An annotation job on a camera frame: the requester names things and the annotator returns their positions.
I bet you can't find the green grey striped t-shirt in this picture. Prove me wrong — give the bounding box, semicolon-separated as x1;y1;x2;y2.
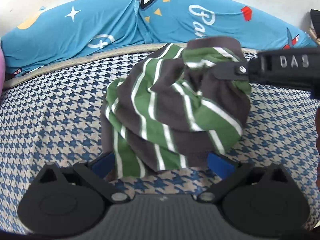
100;37;251;180

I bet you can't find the houndstooth bed sheet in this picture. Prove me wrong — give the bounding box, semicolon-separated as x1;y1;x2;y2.
1;53;319;233

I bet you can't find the blue printed quilt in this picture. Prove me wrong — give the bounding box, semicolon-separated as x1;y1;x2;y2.
1;0;315;78

